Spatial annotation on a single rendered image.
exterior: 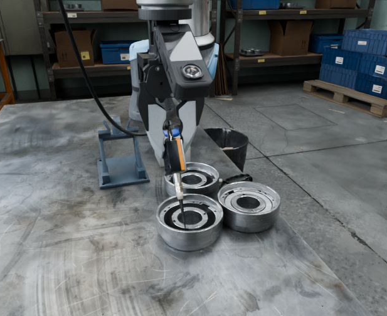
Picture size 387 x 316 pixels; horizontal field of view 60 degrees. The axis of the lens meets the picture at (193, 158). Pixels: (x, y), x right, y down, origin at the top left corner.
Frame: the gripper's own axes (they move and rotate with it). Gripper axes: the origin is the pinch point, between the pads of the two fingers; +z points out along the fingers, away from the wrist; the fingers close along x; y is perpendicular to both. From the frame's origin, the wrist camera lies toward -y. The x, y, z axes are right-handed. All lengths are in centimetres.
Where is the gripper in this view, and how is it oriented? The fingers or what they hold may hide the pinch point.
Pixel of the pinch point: (172, 151)
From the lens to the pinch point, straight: 51.8
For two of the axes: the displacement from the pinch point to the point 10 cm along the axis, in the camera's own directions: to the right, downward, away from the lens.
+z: 0.0, 9.0, 4.4
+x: -9.6, 1.3, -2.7
